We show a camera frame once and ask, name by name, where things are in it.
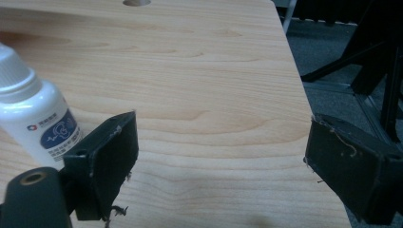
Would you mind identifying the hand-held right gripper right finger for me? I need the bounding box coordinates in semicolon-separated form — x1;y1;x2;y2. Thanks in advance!
303;113;403;226

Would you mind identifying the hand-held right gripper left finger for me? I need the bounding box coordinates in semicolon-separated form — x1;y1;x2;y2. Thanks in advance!
62;110;140;221

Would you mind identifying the white plastic bottle blue label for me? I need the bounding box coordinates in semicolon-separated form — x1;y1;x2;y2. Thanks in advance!
0;42;84;171

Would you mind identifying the white metal table leg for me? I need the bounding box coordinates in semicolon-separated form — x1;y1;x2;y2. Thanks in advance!
281;0;298;34

